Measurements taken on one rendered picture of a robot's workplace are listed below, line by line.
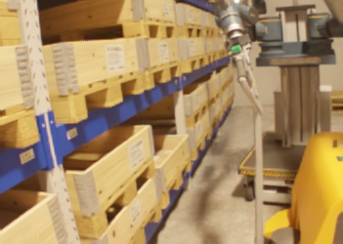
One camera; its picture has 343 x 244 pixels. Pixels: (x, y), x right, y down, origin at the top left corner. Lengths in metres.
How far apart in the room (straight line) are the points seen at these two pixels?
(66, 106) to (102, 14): 1.04
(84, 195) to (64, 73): 0.54
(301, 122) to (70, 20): 2.34
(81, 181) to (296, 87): 2.37
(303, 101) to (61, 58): 2.47
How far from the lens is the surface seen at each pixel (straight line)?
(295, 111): 3.27
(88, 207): 1.47
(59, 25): 2.46
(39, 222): 1.20
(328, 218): 1.25
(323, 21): 2.75
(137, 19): 2.12
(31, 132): 1.13
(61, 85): 1.36
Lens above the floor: 1.45
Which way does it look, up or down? 12 degrees down
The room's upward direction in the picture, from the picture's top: 6 degrees counter-clockwise
